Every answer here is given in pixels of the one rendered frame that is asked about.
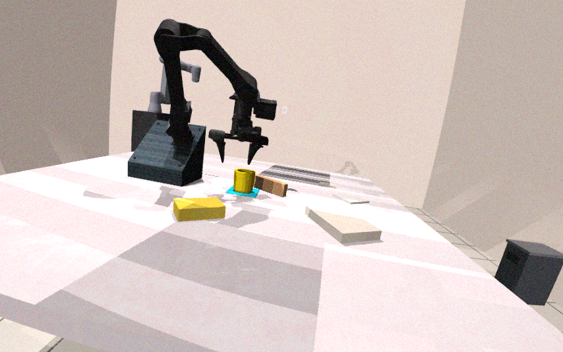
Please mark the yellow rectangular block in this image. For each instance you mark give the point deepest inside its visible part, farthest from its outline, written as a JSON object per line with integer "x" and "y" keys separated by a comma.
{"x": 187, "y": 209}

